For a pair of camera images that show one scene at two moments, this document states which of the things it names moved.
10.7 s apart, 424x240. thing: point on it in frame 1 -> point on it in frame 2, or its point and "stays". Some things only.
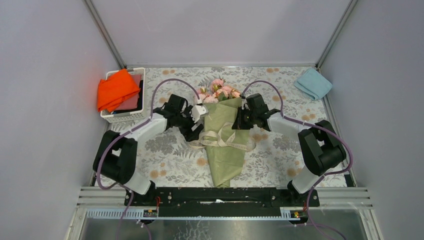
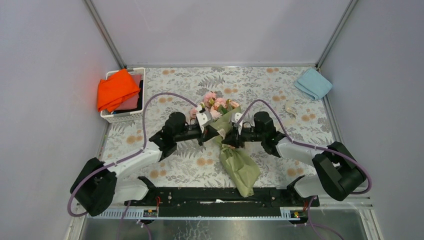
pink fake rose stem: x=216 y=84 -> x=208 y=99
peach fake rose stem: x=208 y=99 -> x=215 y=112
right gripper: x=239 y=124 -> x=234 y=139
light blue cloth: x=313 y=84 stays
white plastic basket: x=117 y=116 stays
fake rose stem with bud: x=230 y=92 -> x=231 y=104
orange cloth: x=118 y=86 stays
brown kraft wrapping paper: x=226 y=147 -> x=241 y=170
